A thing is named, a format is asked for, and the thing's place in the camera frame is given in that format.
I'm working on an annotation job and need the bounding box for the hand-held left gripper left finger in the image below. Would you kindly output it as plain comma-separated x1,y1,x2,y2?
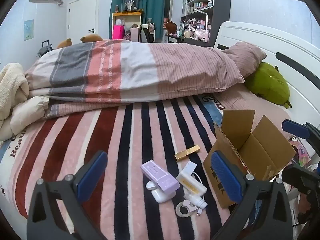
26,151,108,240

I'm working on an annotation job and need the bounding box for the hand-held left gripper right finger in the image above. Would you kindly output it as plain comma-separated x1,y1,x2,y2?
209,151,293,240

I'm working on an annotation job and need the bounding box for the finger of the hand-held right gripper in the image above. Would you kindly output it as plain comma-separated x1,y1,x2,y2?
282,164,320,201
281,120,320,160

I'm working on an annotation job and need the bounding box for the white charger plug with cable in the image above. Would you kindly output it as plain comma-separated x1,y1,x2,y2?
182,172,209,216

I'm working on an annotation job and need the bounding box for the cardboard box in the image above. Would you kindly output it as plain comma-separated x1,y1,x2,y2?
203,109,297,208

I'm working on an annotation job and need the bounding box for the gold rectangular box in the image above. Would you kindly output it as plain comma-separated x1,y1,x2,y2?
174,145,201,161

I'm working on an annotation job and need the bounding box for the purple rectangular box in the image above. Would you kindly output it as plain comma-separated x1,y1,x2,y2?
140,159,180,201

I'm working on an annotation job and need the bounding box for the colourful printed packet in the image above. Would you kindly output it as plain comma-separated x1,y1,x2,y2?
289,140,313,166

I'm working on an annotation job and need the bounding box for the white box with yellow label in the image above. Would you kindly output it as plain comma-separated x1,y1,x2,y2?
176,162,207,197

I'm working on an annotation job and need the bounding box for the striped pink printed blanket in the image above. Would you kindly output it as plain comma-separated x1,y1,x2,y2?
0,94,293,240

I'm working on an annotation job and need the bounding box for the green plush toy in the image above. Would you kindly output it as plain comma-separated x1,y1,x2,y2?
244,62,293,108

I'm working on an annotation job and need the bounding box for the pink ribbed pillow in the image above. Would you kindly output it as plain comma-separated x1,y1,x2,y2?
220,90,293,130

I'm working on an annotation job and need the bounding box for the clear tape roll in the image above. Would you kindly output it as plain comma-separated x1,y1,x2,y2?
176,201,194,217

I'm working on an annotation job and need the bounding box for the white earbud case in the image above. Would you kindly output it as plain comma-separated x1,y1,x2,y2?
146,181,173,203

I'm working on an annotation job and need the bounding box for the pink striped pillow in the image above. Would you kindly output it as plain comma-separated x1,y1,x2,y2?
221,42,267,79

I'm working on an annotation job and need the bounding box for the white bed headboard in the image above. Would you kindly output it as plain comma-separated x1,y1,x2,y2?
214,21,320,140

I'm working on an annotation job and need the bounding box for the striped pink grey duvet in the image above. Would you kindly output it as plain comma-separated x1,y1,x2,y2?
24,39,245,119

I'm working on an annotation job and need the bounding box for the cream fleece blanket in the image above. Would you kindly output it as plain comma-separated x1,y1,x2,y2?
0,63,50,142

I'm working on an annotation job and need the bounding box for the brown plush bear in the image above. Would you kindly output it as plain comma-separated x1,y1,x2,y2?
80,34,103,43
56,38,73,49

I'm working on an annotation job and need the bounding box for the dark suitcase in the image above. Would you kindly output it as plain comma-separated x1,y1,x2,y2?
37,39,54,57

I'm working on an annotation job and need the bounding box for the grey bookshelf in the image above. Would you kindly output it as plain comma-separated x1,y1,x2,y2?
180,0,232,47

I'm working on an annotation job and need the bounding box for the cluttered dark desk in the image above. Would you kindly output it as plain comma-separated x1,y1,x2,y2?
165,34,210,46

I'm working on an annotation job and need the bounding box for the pink cup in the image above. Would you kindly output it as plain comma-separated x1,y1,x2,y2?
112,25,125,40

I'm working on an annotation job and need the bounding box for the white door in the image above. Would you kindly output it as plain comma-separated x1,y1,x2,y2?
67,0,98,46

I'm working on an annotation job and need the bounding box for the round brown plush toy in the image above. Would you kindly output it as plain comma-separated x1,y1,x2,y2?
165,21,178,35

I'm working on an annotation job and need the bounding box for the yellow wooden shelf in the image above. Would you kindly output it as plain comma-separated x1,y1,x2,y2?
112,11,143,40

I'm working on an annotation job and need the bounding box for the glass display case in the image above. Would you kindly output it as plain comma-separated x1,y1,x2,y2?
121,0,140,12

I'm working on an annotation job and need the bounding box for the teal curtain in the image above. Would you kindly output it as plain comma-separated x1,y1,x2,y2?
110,0,167,43

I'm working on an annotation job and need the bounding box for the blue wall poster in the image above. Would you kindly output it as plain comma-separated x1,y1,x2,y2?
24,19,34,41

